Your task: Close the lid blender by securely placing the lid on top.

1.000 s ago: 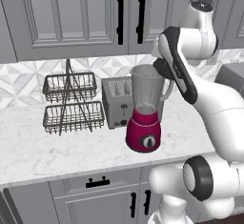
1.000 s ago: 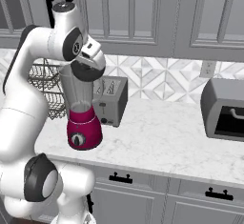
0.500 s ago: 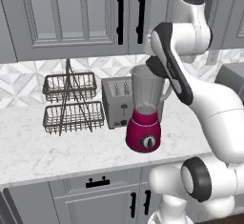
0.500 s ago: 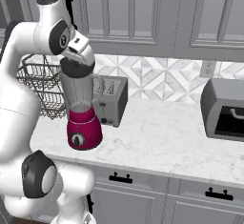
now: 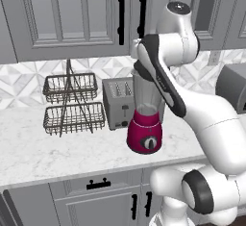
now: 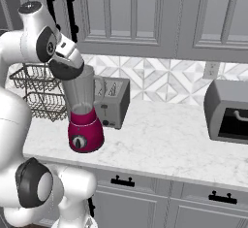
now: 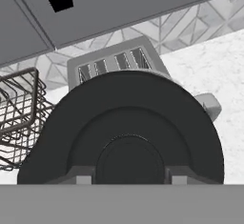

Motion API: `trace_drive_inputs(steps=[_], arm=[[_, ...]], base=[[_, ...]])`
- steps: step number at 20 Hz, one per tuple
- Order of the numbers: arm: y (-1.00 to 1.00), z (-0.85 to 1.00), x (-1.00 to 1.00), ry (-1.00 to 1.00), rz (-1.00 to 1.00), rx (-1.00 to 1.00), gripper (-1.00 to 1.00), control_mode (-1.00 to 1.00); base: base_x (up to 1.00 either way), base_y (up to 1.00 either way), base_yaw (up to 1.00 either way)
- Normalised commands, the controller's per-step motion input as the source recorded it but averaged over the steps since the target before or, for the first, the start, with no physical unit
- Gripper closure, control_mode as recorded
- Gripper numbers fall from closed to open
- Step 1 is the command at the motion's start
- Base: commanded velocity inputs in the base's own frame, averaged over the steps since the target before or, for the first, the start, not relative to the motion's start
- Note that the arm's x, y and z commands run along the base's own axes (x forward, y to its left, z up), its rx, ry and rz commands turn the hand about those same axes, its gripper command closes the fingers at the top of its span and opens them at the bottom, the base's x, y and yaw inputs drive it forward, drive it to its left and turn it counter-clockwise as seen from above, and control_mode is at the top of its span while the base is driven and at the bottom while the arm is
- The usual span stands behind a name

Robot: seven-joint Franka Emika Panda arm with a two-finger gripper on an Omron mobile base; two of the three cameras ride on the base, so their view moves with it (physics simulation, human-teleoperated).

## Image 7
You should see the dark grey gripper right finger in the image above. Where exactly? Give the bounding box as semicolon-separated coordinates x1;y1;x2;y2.
164;165;221;185

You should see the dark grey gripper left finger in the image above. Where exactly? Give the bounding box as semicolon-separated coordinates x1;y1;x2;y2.
47;165;96;185

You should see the black round blender lid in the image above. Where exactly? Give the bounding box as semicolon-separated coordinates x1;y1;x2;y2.
16;70;225;185

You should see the grey four-slot toaster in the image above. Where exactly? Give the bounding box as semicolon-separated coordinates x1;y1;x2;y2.
66;35;223;123

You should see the grey cupboard door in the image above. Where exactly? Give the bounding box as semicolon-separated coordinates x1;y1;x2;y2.
0;0;55;68
9;0;244;51

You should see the dark wire basket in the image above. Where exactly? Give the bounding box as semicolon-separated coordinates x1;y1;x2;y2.
0;67;55;172

